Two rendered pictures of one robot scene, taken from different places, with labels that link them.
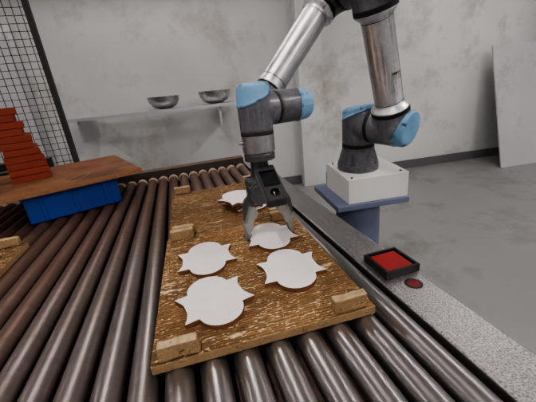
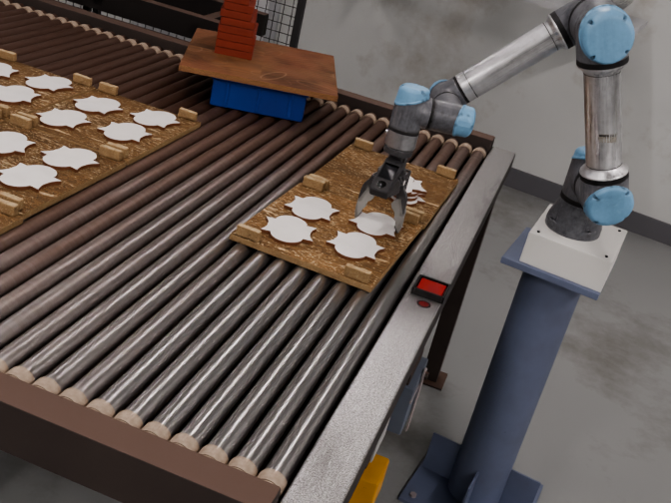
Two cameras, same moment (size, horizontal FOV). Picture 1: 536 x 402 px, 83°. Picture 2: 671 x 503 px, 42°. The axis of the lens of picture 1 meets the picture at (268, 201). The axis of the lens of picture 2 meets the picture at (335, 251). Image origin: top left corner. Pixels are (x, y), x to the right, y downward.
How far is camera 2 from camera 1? 151 cm
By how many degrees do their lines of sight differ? 26
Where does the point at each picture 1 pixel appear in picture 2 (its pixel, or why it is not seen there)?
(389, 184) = (580, 264)
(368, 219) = (545, 297)
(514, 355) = (407, 341)
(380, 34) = (590, 89)
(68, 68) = not seen: outside the picture
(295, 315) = (323, 262)
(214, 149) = (555, 96)
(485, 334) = (410, 332)
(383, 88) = (588, 145)
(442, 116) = not seen: outside the picture
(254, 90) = (408, 96)
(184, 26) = not seen: outside the picture
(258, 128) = (398, 127)
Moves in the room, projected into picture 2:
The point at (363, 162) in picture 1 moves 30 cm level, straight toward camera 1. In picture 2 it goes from (566, 222) to (491, 235)
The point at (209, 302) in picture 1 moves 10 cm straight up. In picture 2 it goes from (284, 229) to (292, 190)
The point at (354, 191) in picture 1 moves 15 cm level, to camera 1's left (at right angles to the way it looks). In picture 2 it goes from (531, 249) to (481, 227)
